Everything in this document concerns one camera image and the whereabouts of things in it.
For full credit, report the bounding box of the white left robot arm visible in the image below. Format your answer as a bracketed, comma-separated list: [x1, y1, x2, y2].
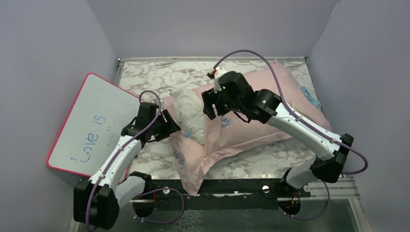
[73, 102, 180, 232]

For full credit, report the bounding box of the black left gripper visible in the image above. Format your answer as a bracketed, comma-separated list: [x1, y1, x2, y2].
[149, 109, 181, 141]

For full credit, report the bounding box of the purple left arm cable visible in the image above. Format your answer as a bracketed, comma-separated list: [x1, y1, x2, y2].
[85, 90, 186, 232]

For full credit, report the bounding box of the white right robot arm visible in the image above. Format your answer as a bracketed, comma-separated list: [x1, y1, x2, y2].
[202, 70, 353, 197]

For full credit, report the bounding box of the blue plastic object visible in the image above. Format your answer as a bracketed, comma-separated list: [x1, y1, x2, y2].
[301, 87, 322, 110]

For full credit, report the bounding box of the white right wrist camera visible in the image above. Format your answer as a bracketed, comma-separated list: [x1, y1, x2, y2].
[207, 66, 228, 93]

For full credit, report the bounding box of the pink-framed whiteboard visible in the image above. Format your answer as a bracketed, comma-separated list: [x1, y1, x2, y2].
[46, 73, 140, 176]

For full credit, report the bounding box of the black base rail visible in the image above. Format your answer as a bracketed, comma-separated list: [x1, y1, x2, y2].
[130, 178, 310, 211]

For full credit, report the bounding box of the white pillow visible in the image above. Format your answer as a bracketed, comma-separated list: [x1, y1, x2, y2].
[171, 88, 205, 145]

